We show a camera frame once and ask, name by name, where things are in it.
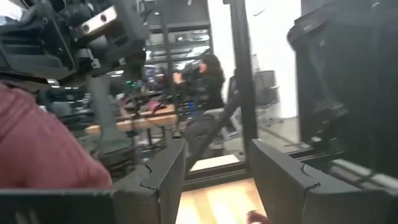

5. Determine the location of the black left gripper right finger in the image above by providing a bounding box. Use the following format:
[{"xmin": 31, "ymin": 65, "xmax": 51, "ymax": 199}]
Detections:
[{"xmin": 248, "ymin": 138, "xmax": 398, "ymax": 224}]

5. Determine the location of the black aluminium table frame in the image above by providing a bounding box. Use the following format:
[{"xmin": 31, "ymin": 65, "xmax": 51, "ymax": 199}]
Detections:
[{"xmin": 183, "ymin": 0, "xmax": 398, "ymax": 192}]

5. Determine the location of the grey office chair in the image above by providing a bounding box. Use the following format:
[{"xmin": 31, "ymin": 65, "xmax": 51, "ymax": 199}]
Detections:
[{"xmin": 253, "ymin": 70, "xmax": 280, "ymax": 106}]

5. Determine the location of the wooden background table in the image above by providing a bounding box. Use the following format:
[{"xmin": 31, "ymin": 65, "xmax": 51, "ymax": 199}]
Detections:
[{"xmin": 85, "ymin": 104, "xmax": 178, "ymax": 136}]

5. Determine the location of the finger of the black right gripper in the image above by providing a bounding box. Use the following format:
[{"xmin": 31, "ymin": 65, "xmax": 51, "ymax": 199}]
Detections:
[{"xmin": 86, "ymin": 74, "xmax": 139, "ymax": 175}]

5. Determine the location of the person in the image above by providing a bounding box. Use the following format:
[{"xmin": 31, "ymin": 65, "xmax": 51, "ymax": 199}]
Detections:
[{"xmin": 172, "ymin": 54, "xmax": 246, "ymax": 162}]

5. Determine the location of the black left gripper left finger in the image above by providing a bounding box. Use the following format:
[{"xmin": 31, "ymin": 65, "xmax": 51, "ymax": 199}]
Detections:
[{"xmin": 0, "ymin": 138, "xmax": 188, "ymax": 224}]

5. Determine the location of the maroon baseball cap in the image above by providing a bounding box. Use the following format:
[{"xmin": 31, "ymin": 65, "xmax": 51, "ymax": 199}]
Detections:
[
  {"xmin": 246, "ymin": 210, "xmax": 271, "ymax": 224},
  {"xmin": 0, "ymin": 81, "xmax": 113, "ymax": 189}
]

